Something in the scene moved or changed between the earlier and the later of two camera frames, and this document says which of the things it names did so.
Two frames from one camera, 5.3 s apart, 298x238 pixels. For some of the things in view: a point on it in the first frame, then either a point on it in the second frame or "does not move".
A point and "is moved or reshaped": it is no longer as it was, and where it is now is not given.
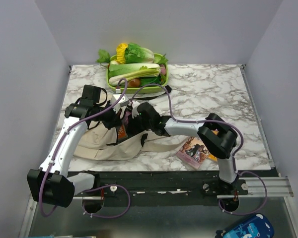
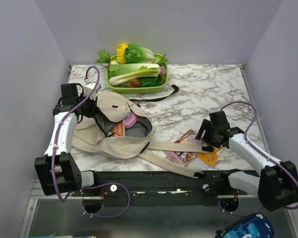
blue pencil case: (258, 226) does not move
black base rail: (164, 184) does not move
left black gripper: (114, 120) to (94, 109)
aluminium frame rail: (269, 196) does not move
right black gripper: (131, 128) to (206, 125)
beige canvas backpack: (97, 143) is moved or reshaped
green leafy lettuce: (134, 53) does not move
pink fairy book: (193, 151) to (184, 157)
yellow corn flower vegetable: (120, 53) does not move
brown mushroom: (134, 83) does not move
